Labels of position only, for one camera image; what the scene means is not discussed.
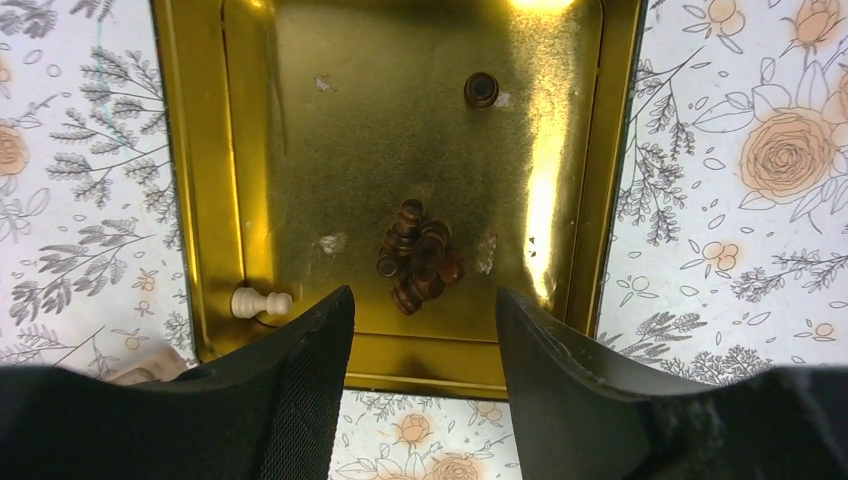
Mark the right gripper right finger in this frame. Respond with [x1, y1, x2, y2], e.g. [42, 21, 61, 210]
[495, 288, 847, 479]

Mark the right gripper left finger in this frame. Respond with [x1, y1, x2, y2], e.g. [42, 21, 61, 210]
[1, 286, 355, 479]

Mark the gold metal tin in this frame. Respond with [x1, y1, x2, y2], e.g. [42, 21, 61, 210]
[152, 1, 647, 399]

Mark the white chess piece in tin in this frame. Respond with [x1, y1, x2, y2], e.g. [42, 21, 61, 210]
[230, 287, 293, 319]

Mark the dark chess piece in tin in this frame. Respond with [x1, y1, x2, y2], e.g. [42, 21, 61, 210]
[463, 72, 500, 109]
[382, 199, 426, 256]
[375, 220, 465, 315]

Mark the floral table cloth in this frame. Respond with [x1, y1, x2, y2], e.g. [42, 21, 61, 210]
[1, 1, 847, 479]

